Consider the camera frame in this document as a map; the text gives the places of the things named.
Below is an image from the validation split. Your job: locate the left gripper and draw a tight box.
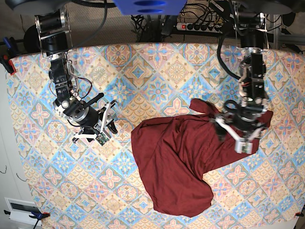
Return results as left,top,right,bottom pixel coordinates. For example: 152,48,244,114
214,100,268,141

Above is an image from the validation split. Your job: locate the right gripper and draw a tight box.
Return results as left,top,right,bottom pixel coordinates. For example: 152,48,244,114
63,93,118,134

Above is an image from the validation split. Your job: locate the dark red t-shirt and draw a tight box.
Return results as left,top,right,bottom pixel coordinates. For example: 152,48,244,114
131,98,274,218

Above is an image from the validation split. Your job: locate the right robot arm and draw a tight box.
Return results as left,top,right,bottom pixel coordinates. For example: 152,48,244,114
5,0,117,135

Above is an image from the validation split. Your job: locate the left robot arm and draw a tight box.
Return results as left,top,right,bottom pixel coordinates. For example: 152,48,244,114
213,0,298,143

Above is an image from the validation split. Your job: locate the patterned tile tablecloth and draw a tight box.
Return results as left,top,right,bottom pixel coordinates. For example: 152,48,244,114
4,43,305,229

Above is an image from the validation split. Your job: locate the black round stool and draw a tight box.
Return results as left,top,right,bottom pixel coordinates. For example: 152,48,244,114
23,25,41,53

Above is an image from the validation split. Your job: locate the white power strip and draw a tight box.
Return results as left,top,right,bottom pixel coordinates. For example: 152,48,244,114
176,22,221,33

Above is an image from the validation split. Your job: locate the orange clamp lower right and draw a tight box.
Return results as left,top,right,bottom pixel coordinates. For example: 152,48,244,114
295,212,305,217

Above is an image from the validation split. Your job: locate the blue orange clamp upper left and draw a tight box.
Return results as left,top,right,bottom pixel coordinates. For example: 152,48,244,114
0,37,16,75

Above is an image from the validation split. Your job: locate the blue orange clamp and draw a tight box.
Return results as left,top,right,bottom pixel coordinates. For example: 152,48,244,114
4,210,50,229
0,37,16,75

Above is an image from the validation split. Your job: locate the blue orange clamp lower left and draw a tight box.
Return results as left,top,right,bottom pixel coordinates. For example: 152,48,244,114
4,210,50,229

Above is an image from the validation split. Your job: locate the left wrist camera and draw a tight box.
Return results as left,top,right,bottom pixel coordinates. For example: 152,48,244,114
234,141,253,154

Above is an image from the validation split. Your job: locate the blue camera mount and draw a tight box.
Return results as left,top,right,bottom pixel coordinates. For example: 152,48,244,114
113,0,187,16

